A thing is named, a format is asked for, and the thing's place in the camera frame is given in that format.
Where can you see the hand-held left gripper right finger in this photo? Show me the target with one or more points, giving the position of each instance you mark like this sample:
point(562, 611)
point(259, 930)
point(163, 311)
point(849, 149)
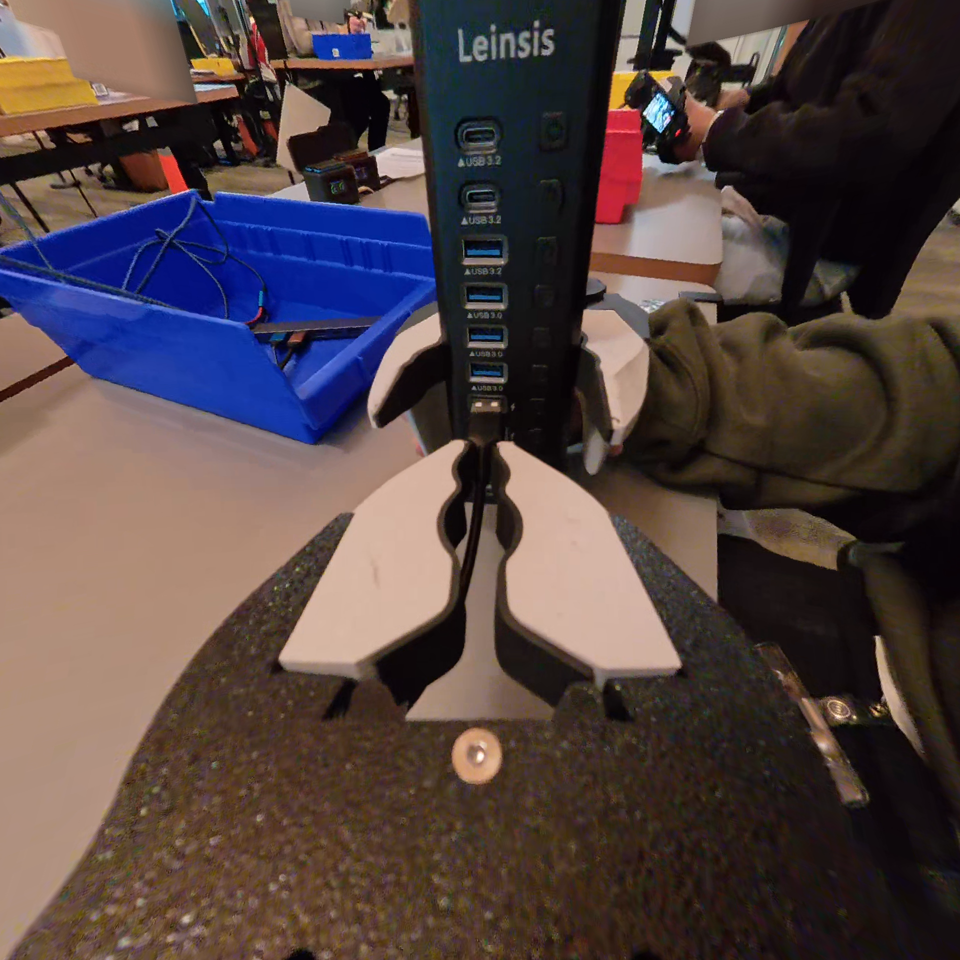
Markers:
point(585, 592)

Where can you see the yellow plastic bin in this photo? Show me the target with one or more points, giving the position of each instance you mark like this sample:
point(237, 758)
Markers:
point(41, 84)

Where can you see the small blue plastic bin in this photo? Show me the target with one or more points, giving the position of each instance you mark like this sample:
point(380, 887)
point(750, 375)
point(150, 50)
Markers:
point(341, 45)

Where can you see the black battery charger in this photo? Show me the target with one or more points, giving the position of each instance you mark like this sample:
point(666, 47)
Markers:
point(366, 171)

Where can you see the wooden background table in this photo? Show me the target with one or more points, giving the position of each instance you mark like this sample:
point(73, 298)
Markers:
point(112, 105)

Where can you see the large blue plastic bin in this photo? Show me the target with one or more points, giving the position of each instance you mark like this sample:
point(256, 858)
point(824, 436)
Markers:
point(330, 277)

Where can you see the white leaning board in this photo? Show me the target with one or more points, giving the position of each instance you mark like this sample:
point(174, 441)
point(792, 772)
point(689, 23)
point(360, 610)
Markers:
point(300, 124)

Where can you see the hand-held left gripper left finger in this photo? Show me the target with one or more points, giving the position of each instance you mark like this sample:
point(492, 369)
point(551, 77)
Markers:
point(375, 577)

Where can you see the red plastic bin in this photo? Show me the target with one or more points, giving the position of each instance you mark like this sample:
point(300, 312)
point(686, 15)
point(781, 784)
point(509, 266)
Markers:
point(621, 172)

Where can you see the black tower USB hub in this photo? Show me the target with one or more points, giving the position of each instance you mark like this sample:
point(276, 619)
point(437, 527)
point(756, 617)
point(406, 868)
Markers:
point(514, 187)

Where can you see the grey desk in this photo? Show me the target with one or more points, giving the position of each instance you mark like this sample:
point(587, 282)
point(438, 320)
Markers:
point(150, 540)

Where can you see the person's dark clothing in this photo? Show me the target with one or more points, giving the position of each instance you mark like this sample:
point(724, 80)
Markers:
point(795, 600)

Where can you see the white plastic bag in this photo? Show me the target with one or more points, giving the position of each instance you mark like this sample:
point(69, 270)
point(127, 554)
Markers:
point(750, 247)

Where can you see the person's right forearm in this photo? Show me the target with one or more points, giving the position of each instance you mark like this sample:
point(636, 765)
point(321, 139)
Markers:
point(787, 405)

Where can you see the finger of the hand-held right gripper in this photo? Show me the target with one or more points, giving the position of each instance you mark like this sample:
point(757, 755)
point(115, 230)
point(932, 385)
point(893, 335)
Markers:
point(619, 367)
point(397, 367)

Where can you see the slim grey USB hub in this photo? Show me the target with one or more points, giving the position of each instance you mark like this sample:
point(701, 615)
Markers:
point(322, 327)

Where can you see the white paper sheet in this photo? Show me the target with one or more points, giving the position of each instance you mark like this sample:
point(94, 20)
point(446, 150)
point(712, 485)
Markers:
point(401, 161)

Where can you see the small black battery boxes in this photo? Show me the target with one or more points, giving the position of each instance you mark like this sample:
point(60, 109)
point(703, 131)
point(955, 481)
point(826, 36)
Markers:
point(331, 184)

